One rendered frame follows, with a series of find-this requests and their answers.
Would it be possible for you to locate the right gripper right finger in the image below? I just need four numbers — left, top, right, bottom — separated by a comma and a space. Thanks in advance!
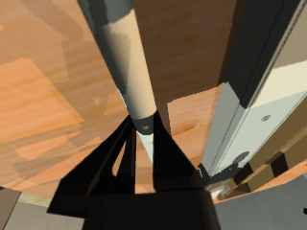
153, 110, 203, 193

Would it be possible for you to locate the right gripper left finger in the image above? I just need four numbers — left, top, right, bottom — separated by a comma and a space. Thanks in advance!
54, 115, 136, 196

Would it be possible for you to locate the brown cardboard carton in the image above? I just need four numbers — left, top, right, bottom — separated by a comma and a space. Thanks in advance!
217, 96, 307, 201

